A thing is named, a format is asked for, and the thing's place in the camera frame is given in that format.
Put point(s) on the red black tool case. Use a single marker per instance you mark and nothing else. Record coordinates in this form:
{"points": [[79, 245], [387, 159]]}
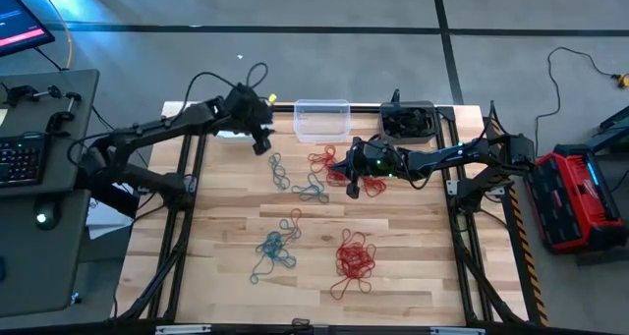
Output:
{"points": [[570, 197]]}

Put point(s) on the black frame bracket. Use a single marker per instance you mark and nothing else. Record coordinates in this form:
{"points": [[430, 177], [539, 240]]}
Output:
{"points": [[395, 96]]}

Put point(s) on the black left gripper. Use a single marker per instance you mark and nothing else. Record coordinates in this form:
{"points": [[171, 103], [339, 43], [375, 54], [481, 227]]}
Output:
{"points": [[245, 111]]}

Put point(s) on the grey plastic basket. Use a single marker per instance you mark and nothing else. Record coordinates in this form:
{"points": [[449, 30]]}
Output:
{"points": [[408, 141]]}

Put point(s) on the desk computer monitor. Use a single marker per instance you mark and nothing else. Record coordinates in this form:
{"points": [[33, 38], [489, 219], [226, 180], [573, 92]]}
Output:
{"points": [[19, 25]]}

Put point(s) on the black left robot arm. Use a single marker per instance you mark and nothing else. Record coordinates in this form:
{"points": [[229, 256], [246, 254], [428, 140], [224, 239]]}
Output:
{"points": [[147, 128]]}

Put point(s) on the yellow black hazard tape strip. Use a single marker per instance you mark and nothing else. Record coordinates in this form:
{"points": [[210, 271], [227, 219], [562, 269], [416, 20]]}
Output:
{"points": [[527, 256]]}

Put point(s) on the black floor tape line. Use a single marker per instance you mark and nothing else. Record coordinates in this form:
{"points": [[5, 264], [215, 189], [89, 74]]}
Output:
{"points": [[245, 29], [452, 74]]}

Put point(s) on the black rubber band heap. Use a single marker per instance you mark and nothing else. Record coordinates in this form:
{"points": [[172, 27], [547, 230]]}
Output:
{"points": [[408, 121]]}

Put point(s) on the red rubber band pile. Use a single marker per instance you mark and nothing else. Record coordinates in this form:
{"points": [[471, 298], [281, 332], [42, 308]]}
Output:
{"points": [[376, 187], [324, 160], [354, 263]]}

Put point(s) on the silver metal bracket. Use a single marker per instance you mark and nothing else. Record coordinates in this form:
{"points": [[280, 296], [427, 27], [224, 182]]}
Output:
{"points": [[462, 331], [182, 329]]}

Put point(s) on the white paper sheet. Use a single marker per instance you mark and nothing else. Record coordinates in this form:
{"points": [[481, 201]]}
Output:
{"points": [[105, 224]]}

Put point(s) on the backlit black keyboard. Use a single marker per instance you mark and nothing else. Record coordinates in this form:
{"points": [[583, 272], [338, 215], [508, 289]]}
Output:
{"points": [[22, 160]]}

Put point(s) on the grey desk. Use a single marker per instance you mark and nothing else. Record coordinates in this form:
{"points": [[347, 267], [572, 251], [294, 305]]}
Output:
{"points": [[39, 266]]}

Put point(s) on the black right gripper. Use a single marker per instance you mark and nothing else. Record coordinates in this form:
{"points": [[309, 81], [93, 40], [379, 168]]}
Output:
{"points": [[353, 190]]}

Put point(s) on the black screw clamp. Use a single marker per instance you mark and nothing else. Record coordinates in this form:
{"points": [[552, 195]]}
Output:
{"points": [[59, 120], [19, 93]]}

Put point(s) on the black computer mouse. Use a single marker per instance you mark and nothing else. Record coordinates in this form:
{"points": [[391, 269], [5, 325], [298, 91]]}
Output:
{"points": [[46, 217]]}

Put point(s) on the single red rubber band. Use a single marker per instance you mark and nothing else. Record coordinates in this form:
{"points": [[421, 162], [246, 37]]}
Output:
{"points": [[298, 222]]}

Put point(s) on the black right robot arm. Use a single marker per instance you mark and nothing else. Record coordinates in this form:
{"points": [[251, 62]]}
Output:
{"points": [[442, 155]]}

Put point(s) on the clear plastic basket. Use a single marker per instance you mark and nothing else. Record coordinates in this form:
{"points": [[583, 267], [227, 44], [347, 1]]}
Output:
{"points": [[322, 128]]}

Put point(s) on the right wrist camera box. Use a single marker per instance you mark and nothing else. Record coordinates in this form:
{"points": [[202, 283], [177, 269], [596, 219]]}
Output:
{"points": [[373, 160]]}

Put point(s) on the black aluminium table frame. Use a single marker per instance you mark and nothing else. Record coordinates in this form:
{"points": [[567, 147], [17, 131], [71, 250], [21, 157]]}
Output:
{"points": [[285, 108]]}

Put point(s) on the yellow tag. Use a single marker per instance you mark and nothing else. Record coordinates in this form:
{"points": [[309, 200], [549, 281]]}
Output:
{"points": [[272, 98]]}

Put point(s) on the yellow plug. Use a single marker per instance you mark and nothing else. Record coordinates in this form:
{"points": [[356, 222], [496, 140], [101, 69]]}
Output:
{"points": [[623, 81]]}

